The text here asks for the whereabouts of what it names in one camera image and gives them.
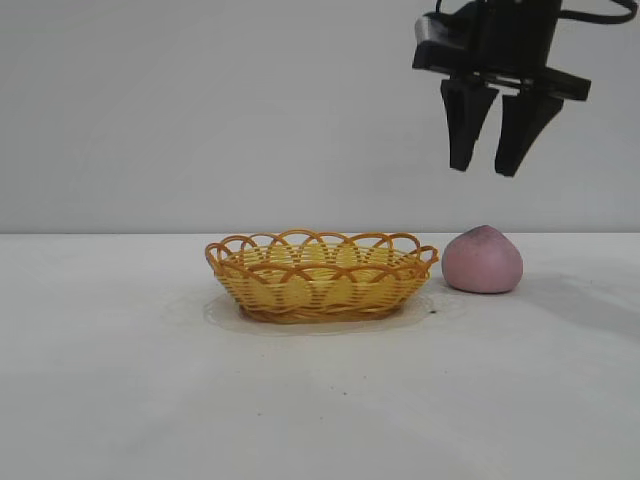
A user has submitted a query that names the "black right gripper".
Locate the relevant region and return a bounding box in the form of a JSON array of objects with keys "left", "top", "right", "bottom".
[{"left": 440, "top": 0, "right": 593, "bottom": 178}]

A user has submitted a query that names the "pink peach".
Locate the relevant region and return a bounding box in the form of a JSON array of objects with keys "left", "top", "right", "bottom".
[{"left": 440, "top": 223, "right": 524, "bottom": 295}]

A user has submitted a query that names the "yellow woven plastic basket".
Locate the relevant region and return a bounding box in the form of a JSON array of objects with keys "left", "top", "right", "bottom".
[{"left": 203, "top": 228, "right": 440, "bottom": 324}]

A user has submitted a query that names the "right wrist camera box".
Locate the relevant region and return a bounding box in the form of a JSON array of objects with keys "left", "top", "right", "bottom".
[{"left": 412, "top": 12, "right": 480, "bottom": 72}]

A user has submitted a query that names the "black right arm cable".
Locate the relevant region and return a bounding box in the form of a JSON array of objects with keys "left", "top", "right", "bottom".
[{"left": 558, "top": 0, "right": 634, "bottom": 25}]

